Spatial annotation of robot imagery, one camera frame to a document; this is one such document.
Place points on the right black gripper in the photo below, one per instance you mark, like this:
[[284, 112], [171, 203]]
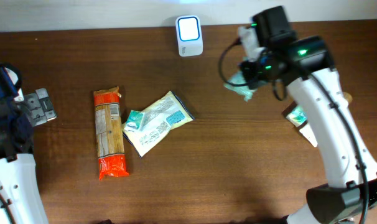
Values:
[[252, 81]]

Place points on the teal wipes pouch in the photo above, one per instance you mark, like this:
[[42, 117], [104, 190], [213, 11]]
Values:
[[244, 91]]

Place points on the small teal tissue pack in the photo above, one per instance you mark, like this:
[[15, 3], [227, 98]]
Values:
[[134, 121], [296, 115]]

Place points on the white lotion tube gold cap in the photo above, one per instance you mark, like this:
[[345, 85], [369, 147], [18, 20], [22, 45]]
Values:
[[307, 131]]

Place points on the cream wet wipes pack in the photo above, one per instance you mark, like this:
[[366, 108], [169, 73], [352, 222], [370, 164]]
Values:
[[161, 117]]

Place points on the orange spaghetti package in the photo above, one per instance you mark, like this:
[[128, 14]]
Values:
[[109, 133]]

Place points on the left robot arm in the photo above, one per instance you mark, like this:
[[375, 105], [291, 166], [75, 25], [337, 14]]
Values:
[[20, 201]]

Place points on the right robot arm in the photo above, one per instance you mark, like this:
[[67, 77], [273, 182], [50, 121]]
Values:
[[309, 75]]

